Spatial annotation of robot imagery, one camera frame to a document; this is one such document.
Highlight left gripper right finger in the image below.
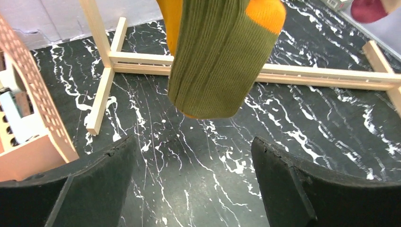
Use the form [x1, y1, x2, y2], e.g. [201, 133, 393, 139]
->
[251, 137, 401, 227]

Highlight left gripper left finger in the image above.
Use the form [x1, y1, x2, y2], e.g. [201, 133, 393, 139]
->
[0, 136, 137, 227]

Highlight green striped sock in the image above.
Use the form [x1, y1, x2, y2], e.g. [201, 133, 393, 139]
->
[158, 0, 286, 119]

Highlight peach file organizer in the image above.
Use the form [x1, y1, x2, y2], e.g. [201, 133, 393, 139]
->
[0, 17, 79, 182]

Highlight maroon beige sock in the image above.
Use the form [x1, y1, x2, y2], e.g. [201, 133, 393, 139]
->
[350, 0, 401, 24]

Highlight wooden hanging rack frame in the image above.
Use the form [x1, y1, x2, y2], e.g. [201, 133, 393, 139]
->
[80, 0, 401, 135]

